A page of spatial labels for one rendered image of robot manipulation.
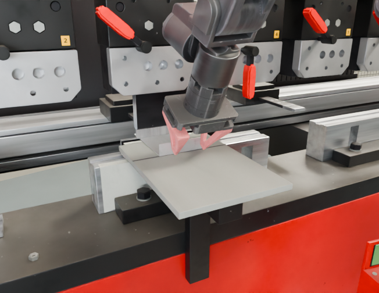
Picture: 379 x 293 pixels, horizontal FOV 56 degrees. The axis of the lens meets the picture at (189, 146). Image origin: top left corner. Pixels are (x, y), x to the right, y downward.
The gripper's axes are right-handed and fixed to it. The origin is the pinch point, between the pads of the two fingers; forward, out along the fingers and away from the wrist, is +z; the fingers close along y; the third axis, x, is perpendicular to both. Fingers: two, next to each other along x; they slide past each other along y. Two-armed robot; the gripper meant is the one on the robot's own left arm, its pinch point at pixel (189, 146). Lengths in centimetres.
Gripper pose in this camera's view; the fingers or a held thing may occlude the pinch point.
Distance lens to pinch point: 61.0
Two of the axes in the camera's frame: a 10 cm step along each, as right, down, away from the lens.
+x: 4.0, 7.1, -5.8
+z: -2.1, 6.8, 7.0
